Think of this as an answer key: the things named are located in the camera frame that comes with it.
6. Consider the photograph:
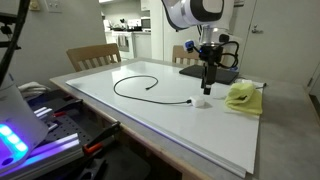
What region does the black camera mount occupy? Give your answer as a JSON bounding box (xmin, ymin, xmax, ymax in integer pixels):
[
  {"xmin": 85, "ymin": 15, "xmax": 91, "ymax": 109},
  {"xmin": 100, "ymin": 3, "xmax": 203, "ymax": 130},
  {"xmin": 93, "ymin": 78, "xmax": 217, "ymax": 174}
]
[{"xmin": 0, "ymin": 12, "xmax": 22, "ymax": 51}]

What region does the white charger plug block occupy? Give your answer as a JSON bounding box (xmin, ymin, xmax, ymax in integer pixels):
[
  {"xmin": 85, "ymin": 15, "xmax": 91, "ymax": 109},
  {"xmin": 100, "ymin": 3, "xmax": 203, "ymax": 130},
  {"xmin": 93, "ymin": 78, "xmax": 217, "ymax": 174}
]
[{"xmin": 189, "ymin": 94, "xmax": 206, "ymax": 108}]

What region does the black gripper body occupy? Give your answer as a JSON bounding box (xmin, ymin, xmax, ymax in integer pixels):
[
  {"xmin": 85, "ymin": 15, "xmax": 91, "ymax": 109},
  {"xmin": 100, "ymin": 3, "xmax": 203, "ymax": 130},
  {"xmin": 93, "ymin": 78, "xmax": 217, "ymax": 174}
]
[{"xmin": 199, "ymin": 44, "xmax": 224, "ymax": 67}]

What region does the white folded bundle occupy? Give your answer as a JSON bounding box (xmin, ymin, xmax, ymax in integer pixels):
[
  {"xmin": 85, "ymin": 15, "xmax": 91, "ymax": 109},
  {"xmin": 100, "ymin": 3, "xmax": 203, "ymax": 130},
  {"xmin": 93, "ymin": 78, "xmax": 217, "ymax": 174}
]
[{"xmin": 17, "ymin": 81, "xmax": 52, "ymax": 100}]

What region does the white kitchen stove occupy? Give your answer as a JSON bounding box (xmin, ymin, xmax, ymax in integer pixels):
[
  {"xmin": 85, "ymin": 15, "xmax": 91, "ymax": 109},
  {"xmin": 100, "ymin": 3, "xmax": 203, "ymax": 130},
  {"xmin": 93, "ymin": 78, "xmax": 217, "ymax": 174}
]
[{"xmin": 110, "ymin": 29, "xmax": 136, "ymax": 61}]

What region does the yellow-green folded cloth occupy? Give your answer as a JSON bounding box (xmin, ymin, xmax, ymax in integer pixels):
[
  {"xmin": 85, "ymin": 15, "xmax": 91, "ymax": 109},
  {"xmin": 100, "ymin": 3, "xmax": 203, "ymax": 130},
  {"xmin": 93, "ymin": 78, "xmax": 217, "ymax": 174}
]
[{"xmin": 223, "ymin": 82, "xmax": 264, "ymax": 116}]

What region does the black perforated board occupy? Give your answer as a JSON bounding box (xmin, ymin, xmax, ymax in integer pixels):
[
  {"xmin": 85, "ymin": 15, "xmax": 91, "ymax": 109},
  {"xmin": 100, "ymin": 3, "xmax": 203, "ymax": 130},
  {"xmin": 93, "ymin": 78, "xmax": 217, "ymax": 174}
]
[{"xmin": 46, "ymin": 113, "xmax": 101, "ymax": 145}]

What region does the thick black arm hose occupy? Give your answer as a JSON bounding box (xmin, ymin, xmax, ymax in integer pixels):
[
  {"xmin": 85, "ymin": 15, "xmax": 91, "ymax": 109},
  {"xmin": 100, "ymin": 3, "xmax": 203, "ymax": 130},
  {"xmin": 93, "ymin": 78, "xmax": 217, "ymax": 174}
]
[{"xmin": 0, "ymin": 0, "xmax": 32, "ymax": 88}]

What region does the flat black pad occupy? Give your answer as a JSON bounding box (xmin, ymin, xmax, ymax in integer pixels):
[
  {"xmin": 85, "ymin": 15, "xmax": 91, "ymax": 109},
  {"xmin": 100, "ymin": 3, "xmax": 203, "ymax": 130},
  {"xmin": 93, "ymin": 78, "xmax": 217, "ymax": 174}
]
[{"xmin": 178, "ymin": 64, "xmax": 240, "ymax": 86}]

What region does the light wooden slat-back chair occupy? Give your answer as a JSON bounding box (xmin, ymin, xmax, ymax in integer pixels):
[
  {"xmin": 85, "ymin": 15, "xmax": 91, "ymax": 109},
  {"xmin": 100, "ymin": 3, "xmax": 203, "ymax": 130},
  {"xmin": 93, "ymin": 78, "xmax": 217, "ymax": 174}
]
[
  {"xmin": 65, "ymin": 42, "xmax": 122, "ymax": 73},
  {"xmin": 171, "ymin": 44, "xmax": 234, "ymax": 68}
]

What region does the white light switch plate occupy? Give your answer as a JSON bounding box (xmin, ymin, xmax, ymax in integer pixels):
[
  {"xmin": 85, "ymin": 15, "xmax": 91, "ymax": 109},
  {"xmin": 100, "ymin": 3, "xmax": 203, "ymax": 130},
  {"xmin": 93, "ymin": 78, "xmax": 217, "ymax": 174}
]
[{"xmin": 44, "ymin": 0, "xmax": 64, "ymax": 14}]

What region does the white kitchen base cabinet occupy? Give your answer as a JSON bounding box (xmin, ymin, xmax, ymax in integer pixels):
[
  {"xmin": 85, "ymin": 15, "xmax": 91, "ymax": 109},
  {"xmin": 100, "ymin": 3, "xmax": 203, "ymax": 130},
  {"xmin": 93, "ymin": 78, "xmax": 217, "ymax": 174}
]
[{"xmin": 133, "ymin": 31, "xmax": 153, "ymax": 60}]

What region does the black clamp orange handle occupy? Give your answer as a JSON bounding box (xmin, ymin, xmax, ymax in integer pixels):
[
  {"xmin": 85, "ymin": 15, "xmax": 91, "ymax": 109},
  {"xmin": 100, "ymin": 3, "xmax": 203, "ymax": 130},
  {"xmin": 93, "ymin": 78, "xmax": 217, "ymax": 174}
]
[
  {"xmin": 81, "ymin": 120, "xmax": 122, "ymax": 155},
  {"xmin": 49, "ymin": 96, "xmax": 84, "ymax": 118}
]

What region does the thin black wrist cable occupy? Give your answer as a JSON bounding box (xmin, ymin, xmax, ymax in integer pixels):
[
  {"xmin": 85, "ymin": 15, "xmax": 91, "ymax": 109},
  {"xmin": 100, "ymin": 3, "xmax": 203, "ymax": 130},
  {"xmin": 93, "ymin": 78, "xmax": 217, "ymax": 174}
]
[{"xmin": 216, "ymin": 39, "xmax": 242, "ymax": 72}]

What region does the silver door lever handle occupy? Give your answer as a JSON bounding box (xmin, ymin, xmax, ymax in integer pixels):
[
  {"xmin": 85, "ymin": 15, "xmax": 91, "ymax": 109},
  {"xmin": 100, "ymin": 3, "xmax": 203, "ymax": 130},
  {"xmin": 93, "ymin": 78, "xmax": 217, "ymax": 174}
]
[{"xmin": 251, "ymin": 24, "xmax": 264, "ymax": 35}]

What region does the beige wall thermostat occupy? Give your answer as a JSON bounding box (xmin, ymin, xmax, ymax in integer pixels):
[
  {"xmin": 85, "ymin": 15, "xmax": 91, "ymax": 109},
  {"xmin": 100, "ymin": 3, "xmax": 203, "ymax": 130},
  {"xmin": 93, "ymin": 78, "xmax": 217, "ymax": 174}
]
[{"xmin": 25, "ymin": 0, "xmax": 41, "ymax": 11}]

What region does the white microwave oven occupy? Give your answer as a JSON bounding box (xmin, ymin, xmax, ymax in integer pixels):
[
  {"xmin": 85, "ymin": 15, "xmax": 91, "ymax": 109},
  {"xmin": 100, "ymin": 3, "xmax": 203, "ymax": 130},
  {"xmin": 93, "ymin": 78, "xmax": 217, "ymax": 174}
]
[{"xmin": 140, "ymin": 17, "xmax": 152, "ymax": 30}]

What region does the large white board sheet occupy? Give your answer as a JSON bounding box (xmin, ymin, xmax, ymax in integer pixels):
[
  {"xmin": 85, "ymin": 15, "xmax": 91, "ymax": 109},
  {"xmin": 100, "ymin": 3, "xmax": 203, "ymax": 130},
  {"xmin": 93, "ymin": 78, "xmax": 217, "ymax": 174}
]
[{"xmin": 65, "ymin": 59, "xmax": 265, "ymax": 178}]

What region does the white door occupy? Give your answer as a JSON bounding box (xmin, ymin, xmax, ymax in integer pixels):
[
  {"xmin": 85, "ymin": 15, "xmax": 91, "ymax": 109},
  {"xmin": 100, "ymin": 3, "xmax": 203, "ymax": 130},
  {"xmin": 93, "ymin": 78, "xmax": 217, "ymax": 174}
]
[{"xmin": 229, "ymin": 0, "xmax": 320, "ymax": 89}]

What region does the aluminium extrusion bar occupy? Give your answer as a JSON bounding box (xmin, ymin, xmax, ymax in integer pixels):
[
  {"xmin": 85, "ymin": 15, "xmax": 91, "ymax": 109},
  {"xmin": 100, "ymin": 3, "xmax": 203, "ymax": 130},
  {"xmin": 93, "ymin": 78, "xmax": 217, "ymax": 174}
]
[
  {"xmin": 32, "ymin": 105, "xmax": 57, "ymax": 120},
  {"xmin": 0, "ymin": 132, "xmax": 84, "ymax": 180}
]

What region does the black charging cable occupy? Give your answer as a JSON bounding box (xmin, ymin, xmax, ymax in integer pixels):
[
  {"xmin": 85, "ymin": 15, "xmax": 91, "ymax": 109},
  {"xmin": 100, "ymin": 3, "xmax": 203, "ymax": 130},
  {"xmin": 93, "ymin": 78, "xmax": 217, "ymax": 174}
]
[{"xmin": 113, "ymin": 74, "xmax": 193, "ymax": 105}]

